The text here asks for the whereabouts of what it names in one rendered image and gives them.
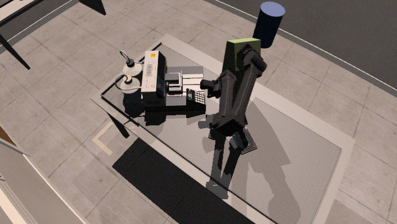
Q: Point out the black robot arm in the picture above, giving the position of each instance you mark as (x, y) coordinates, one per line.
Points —
(230, 120)

